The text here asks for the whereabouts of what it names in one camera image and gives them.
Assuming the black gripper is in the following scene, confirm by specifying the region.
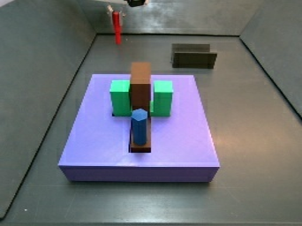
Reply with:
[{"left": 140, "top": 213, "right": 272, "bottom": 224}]
[{"left": 106, "top": 0, "right": 148, "bottom": 26}]

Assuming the red hexagonal peg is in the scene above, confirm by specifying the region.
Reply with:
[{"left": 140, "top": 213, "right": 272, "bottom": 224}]
[{"left": 112, "top": 11, "right": 121, "bottom": 45}]

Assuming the purple base board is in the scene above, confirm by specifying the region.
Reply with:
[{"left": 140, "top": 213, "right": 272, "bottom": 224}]
[{"left": 57, "top": 74, "right": 219, "bottom": 182}]

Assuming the brown upright block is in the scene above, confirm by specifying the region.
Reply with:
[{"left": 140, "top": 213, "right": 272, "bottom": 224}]
[{"left": 129, "top": 62, "right": 151, "bottom": 153}]

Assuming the green left block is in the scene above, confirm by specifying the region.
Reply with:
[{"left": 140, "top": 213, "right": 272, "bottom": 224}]
[{"left": 109, "top": 80, "right": 131, "bottom": 117}]

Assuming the green block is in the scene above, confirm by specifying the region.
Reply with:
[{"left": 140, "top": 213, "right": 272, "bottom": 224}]
[
  {"left": 109, "top": 80, "right": 131, "bottom": 117},
  {"left": 152, "top": 80, "right": 173, "bottom": 117}
]

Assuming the green right block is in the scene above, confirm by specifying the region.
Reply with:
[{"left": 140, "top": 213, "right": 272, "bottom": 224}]
[{"left": 152, "top": 80, "right": 173, "bottom": 117}]

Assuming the blue hexagonal peg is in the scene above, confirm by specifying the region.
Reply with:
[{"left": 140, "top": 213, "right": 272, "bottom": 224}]
[{"left": 131, "top": 109, "right": 147, "bottom": 146}]

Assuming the black metal bracket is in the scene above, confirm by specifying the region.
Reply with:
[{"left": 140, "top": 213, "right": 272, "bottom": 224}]
[{"left": 171, "top": 43, "right": 216, "bottom": 69}]

